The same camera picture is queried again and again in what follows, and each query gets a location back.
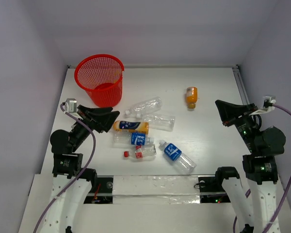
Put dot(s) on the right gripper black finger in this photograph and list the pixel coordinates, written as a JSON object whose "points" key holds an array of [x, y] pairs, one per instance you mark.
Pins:
{"points": [[233, 109], [235, 119]]}

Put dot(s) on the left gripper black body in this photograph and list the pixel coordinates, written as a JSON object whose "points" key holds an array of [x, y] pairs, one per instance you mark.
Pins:
{"points": [[89, 119]]}

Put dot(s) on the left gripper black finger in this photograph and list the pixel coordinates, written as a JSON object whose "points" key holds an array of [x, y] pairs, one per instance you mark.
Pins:
{"points": [[102, 122], [91, 113]]}

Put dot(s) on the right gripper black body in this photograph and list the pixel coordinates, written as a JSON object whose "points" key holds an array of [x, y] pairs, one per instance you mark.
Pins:
{"points": [[247, 129]]}

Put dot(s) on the clear bottle blue label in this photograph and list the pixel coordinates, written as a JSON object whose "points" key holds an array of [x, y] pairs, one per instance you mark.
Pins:
{"points": [[132, 139]]}

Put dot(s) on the orange bottle dark blue label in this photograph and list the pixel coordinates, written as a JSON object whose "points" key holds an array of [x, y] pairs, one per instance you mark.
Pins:
{"points": [[131, 127]]}

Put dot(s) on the small orange juice bottle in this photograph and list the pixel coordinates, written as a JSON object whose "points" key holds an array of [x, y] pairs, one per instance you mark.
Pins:
{"points": [[191, 97]]}

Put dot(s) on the clear bottle red label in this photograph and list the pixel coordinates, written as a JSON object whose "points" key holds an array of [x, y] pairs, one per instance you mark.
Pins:
{"points": [[141, 152]]}

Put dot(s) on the clear bottle white cap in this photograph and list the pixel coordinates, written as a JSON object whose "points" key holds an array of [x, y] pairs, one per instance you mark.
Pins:
{"points": [[158, 121], [144, 107]]}

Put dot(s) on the blue label bottle white cap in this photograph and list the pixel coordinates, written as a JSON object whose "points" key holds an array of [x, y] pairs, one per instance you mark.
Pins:
{"points": [[179, 160]]}

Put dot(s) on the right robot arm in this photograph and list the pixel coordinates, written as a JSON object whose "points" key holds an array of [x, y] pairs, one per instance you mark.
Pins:
{"points": [[258, 214]]}

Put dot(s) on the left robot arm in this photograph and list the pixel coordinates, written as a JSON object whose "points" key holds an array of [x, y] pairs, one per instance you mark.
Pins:
{"points": [[72, 179]]}

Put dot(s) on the red mesh plastic bin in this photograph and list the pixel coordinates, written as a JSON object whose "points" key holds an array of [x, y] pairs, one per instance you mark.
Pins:
{"points": [[101, 77]]}

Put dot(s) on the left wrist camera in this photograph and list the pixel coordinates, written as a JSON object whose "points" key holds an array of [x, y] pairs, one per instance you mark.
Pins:
{"points": [[70, 106]]}

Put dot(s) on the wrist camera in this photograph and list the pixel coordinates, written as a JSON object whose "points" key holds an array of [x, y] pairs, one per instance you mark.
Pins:
{"points": [[268, 102], [70, 106]]}

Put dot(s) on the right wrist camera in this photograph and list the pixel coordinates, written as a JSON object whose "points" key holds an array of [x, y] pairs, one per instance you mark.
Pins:
{"points": [[268, 102]]}

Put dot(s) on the aluminium rail right edge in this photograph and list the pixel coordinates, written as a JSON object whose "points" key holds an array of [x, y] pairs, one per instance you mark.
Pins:
{"points": [[240, 85]]}

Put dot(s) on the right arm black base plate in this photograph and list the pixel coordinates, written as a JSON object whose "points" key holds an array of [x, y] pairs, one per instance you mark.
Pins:
{"points": [[210, 191]]}

